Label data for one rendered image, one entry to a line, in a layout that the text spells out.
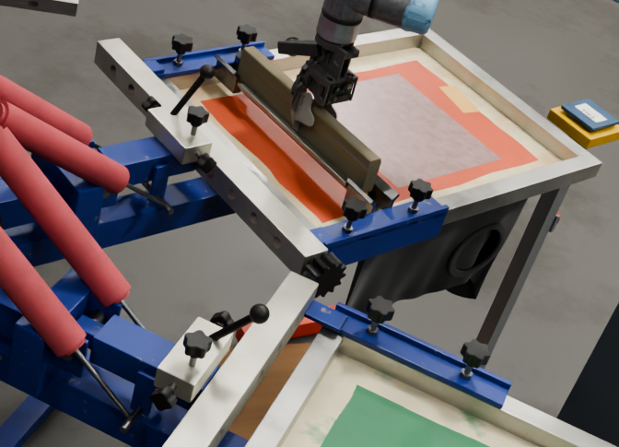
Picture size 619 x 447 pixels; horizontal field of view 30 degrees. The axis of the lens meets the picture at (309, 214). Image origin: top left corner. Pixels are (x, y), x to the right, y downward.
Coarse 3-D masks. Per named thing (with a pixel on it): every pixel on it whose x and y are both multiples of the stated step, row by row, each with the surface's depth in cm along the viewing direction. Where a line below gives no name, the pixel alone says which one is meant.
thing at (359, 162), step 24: (240, 72) 231; (264, 72) 225; (264, 96) 227; (288, 96) 221; (288, 120) 222; (336, 120) 215; (312, 144) 218; (336, 144) 213; (360, 144) 210; (360, 168) 209
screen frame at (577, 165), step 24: (360, 48) 261; (384, 48) 266; (408, 48) 272; (432, 48) 270; (456, 72) 266; (480, 72) 263; (504, 96) 257; (528, 120) 253; (552, 144) 249; (576, 144) 248; (552, 168) 237; (576, 168) 240; (480, 192) 224; (504, 192) 226; (528, 192) 232; (456, 216) 219
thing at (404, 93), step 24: (360, 72) 257; (384, 72) 260; (408, 72) 262; (240, 96) 237; (312, 96) 244; (360, 96) 249; (384, 96) 251; (408, 96) 254; (432, 96) 256; (216, 120) 228; (240, 120) 230; (264, 120) 232; (360, 120) 241; (384, 120) 243; (408, 120) 246; (264, 144) 225; (288, 144) 227
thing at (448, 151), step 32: (416, 128) 244; (448, 128) 247; (480, 128) 250; (288, 160) 223; (384, 160) 231; (416, 160) 234; (448, 160) 237; (480, 160) 240; (512, 160) 243; (320, 192) 217
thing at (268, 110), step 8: (240, 88) 230; (248, 88) 229; (248, 96) 229; (256, 96) 228; (264, 104) 226; (272, 112) 224; (280, 120) 223; (288, 128) 221; (296, 136) 220; (304, 144) 218; (312, 152) 217; (320, 152) 217; (320, 160) 216; (328, 160) 215; (328, 168) 214; (336, 168) 214; (336, 176) 213; (344, 176) 212; (344, 184) 212
